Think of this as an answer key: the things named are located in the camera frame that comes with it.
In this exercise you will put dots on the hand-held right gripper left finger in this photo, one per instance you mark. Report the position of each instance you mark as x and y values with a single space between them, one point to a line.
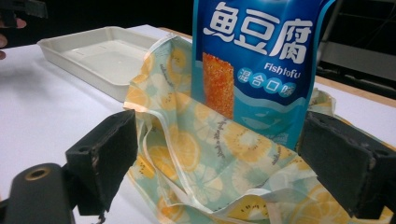
104 155

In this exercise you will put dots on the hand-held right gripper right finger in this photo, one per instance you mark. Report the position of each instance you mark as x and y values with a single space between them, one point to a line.
342 161

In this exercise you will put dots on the lemon print fabric bag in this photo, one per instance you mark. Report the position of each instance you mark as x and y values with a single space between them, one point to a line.
199 146

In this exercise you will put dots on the blue snack packet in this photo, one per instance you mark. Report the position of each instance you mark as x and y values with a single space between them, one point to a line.
258 68

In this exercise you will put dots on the white plastic tray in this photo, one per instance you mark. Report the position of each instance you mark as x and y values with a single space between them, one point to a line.
99 59

